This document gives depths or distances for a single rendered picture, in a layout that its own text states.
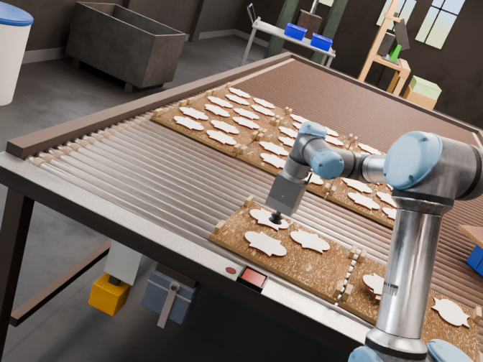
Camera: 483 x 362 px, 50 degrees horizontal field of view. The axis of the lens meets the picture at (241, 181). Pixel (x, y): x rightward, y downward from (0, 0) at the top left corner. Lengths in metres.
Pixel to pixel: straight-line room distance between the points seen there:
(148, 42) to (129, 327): 3.51
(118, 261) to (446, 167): 0.96
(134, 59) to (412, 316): 4.83
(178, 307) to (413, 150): 0.82
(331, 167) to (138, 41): 4.37
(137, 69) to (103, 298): 4.15
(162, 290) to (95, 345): 0.98
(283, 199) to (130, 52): 4.26
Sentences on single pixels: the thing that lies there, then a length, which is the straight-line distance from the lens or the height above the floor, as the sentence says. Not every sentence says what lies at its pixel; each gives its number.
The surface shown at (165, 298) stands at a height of 0.77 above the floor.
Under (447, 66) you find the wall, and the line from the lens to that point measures 11.75.
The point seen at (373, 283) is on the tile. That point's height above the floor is 0.97.
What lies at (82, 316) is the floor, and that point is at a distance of 2.57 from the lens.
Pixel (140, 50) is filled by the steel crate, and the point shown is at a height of 0.47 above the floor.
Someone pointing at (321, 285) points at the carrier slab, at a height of 0.94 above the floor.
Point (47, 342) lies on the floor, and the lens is 2.43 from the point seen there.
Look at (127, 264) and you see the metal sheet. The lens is 1.57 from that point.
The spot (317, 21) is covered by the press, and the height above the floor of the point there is 1.17.
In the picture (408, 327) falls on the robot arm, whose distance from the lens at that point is 1.05.
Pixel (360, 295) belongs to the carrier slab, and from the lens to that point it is 1.60.
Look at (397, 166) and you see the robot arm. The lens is 1.04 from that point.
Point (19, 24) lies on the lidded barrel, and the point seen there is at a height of 0.68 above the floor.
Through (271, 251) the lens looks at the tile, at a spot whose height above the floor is 0.94.
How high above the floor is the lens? 1.69
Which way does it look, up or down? 23 degrees down
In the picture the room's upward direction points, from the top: 21 degrees clockwise
